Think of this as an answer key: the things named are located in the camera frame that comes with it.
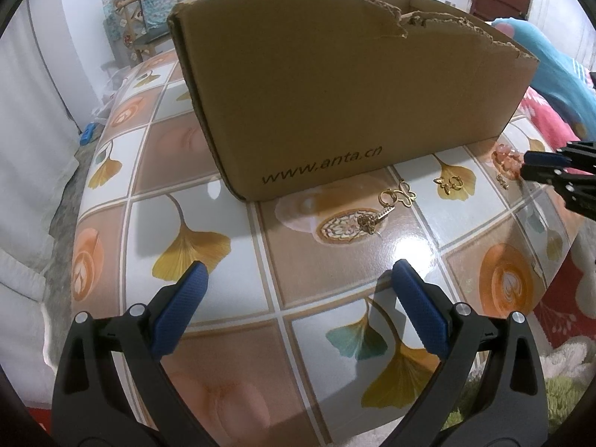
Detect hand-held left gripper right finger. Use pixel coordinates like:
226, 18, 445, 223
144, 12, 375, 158
392, 259, 547, 447

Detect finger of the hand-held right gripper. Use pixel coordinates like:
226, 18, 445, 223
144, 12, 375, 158
520, 164, 572, 185
522, 140, 596, 168

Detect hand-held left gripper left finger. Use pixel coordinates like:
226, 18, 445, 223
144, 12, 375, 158
51, 260, 209, 447

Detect peach bead bracelet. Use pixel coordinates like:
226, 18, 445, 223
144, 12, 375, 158
490, 143, 528, 178

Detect gold hoop earring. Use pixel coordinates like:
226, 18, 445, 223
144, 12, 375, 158
432, 174, 467, 195

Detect gold butterfly earring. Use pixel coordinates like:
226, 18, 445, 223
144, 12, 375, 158
378, 183, 416, 209

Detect brown cardboard box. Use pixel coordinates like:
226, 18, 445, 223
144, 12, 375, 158
166, 0, 541, 204

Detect blue plush pillow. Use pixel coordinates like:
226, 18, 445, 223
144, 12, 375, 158
490, 17, 596, 127

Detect rhinestone bar earring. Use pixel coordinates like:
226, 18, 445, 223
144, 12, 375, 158
355, 206, 397, 237

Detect white fluffy cloth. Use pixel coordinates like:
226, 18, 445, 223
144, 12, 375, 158
539, 330, 596, 379

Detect green fluffy cloth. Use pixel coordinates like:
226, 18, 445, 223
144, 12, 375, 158
441, 371, 596, 447

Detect white curtain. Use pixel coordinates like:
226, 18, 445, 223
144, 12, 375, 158
0, 7, 119, 383

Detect wooden chair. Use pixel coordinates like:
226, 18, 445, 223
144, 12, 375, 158
113, 0, 188, 65

